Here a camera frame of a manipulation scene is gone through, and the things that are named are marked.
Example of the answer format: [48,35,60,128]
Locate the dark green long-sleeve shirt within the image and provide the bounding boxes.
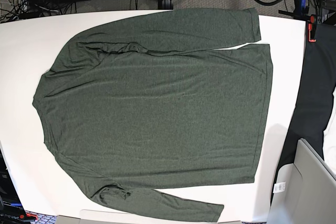
[33,8,273,222]

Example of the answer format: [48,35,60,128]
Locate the orange black clamp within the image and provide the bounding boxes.
[308,14,320,42]

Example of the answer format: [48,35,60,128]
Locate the grey plastic bin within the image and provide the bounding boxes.
[267,139,335,223]

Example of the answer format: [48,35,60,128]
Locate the red black tool bottom-left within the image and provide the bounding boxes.
[19,213,39,222]

